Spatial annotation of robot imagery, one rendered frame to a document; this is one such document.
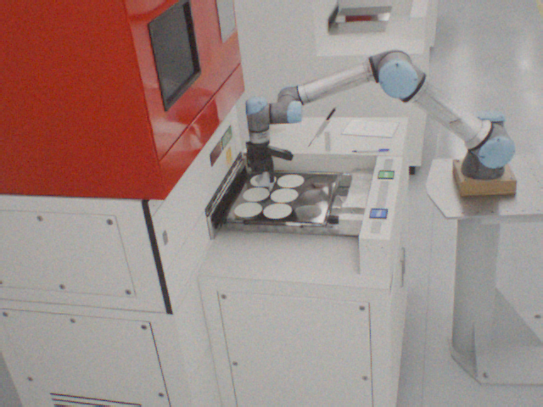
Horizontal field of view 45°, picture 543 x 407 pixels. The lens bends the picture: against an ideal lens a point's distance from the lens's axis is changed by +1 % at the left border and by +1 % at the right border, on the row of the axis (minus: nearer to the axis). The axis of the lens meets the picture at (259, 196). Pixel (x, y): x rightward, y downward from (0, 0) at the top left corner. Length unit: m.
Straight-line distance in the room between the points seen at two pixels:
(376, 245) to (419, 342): 1.12
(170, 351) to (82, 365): 0.36
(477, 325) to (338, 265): 0.92
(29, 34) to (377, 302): 1.25
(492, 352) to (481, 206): 0.82
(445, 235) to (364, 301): 1.73
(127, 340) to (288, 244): 0.62
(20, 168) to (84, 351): 0.69
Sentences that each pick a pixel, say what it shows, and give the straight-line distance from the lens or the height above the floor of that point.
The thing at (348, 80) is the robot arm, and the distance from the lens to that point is 2.33.
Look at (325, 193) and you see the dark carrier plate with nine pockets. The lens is 2.38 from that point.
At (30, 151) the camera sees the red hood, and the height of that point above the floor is 1.37.
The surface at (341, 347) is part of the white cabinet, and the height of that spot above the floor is 0.56.
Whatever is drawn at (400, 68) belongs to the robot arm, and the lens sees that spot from 2.16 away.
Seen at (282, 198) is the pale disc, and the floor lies 0.90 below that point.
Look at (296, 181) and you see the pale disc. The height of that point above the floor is 0.90.
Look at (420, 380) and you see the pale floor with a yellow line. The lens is 2.92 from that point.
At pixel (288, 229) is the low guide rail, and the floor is 0.84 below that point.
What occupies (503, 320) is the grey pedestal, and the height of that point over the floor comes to 0.16.
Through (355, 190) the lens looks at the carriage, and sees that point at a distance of 2.43.
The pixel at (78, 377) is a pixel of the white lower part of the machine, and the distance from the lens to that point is 2.43.
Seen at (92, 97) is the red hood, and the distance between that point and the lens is 1.74.
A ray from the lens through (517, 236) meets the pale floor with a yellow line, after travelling 3.80.
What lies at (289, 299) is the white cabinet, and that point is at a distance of 2.13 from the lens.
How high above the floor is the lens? 2.09
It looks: 30 degrees down
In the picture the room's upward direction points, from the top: 7 degrees counter-clockwise
